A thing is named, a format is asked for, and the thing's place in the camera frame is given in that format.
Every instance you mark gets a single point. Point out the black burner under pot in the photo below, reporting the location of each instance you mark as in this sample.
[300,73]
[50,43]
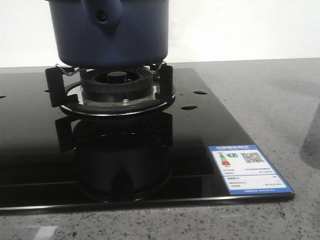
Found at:
[116,85]

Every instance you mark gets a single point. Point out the black pot support under pot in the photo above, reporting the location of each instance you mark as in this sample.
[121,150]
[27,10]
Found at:
[66,92]

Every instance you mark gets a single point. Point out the dark blue cooking pot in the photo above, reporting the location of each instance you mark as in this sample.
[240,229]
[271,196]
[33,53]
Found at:
[105,34]

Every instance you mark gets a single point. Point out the black glass gas stove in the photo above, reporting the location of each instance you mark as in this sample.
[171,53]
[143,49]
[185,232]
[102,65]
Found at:
[52,162]

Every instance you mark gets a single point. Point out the blue energy label sticker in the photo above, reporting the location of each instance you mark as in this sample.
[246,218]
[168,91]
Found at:
[247,171]

